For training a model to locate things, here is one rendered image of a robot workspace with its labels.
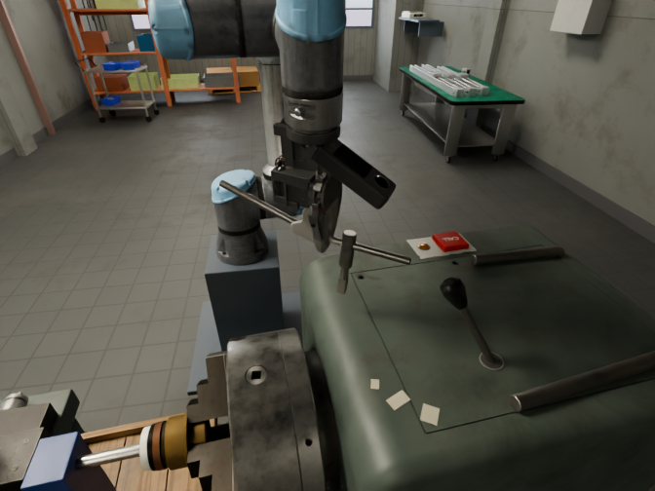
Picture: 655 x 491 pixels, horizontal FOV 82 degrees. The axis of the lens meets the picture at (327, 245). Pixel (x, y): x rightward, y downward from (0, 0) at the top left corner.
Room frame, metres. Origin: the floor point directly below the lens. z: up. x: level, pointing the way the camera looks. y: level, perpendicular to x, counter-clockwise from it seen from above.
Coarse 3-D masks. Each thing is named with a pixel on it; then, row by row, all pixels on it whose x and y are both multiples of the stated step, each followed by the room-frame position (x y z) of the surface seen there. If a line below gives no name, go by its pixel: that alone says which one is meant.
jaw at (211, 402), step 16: (224, 352) 0.47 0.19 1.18; (208, 368) 0.43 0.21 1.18; (224, 368) 0.43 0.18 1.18; (208, 384) 0.41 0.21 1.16; (224, 384) 0.42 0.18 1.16; (192, 400) 0.41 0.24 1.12; (208, 400) 0.40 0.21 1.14; (224, 400) 0.40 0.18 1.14; (192, 416) 0.38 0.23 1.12; (208, 416) 0.38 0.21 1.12
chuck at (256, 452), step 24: (264, 336) 0.47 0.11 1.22; (240, 360) 0.40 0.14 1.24; (264, 360) 0.40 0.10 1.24; (240, 384) 0.36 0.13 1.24; (264, 384) 0.36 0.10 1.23; (240, 408) 0.33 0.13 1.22; (264, 408) 0.33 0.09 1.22; (288, 408) 0.33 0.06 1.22; (240, 432) 0.30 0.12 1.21; (264, 432) 0.30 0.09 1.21; (288, 432) 0.31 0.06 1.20; (240, 456) 0.28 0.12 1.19; (264, 456) 0.28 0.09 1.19; (288, 456) 0.28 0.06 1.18; (240, 480) 0.26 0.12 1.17; (264, 480) 0.26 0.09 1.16; (288, 480) 0.26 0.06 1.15
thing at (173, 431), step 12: (168, 420) 0.38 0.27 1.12; (180, 420) 0.37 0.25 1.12; (156, 432) 0.35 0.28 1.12; (168, 432) 0.35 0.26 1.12; (180, 432) 0.35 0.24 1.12; (192, 432) 0.36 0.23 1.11; (204, 432) 0.36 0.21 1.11; (156, 444) 0.34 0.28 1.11; (168, 444) 0.33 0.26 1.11; (180, 444) 0.34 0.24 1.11; (192, 444) 0.34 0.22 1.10; (156, 456) 0.32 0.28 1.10; (168, 456) 0.32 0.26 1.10; (180, 456) 0.32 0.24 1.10; (156, 468) 0.31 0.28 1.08; (180, 468) 0.32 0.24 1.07
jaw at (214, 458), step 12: (204, 444) 0.34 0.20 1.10; (216, 444) 0.34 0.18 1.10; (228, 444) 0.34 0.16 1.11; (192, 456) 0.32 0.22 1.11; (204, 456) 0.32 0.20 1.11; (216, 456) 0.32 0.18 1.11; (228, 456) 0.32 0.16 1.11; (192, 468) 0.31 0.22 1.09; (204, 468) 0.30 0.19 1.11; (216, 468) 0.30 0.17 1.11; (228, 468) 0.30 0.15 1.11; (204, 480) 0.28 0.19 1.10; (216, 480) 0.28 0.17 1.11; (228, 480) 0.28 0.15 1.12
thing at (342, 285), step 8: (344, 232) 0.50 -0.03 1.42; (352, 232) 0.50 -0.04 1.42; (344, 240) 0.49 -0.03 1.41; (352, 240) 0.49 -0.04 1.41; (344, 248) 0.49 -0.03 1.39; (352, 248) 0.49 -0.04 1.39; (344, 256) 0.49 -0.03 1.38; (352, 256) 0.49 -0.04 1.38; (344, 264) 0.49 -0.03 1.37; (352, 264) 0.50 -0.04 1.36; (344, 272) 0.49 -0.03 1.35; (344, 280) 0.49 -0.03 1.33; (344, 288) 0.49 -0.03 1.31
